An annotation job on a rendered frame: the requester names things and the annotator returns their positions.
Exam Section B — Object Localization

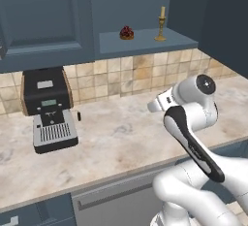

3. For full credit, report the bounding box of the blue closed wall cabinet door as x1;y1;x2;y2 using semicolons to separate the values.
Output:
0;0;97;75

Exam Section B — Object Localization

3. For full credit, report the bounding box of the blue open wall cabinet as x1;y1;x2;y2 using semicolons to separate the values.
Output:
89;0;211;61

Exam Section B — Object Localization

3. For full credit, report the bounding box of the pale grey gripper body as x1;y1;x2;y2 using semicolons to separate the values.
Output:
146;95;167;113

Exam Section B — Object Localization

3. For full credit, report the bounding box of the blue open cabinet door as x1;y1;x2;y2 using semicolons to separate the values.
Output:
198;0;248;80

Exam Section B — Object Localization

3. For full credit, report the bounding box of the black and silver coffee machine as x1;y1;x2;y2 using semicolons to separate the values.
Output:
20;66;82;155

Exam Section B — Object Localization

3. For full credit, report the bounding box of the grey dishwasher handle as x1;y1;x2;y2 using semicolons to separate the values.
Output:
77;182;155;212

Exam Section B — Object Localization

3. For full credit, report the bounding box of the cream candle in gold holder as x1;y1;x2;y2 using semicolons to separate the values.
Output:
153;6;168;43

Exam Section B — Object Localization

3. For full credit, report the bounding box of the dark red cupcake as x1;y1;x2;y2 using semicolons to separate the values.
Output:
118;25;136;41

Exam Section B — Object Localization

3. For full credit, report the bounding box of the grey dishwasher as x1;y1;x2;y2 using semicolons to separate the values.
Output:
71;167;177;226

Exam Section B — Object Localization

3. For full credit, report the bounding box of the silver base cabinet handle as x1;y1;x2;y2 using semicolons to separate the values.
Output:
0;214;20;226

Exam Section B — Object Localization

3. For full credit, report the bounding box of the blue base cabinet door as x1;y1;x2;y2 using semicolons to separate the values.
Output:
0;192;78;226

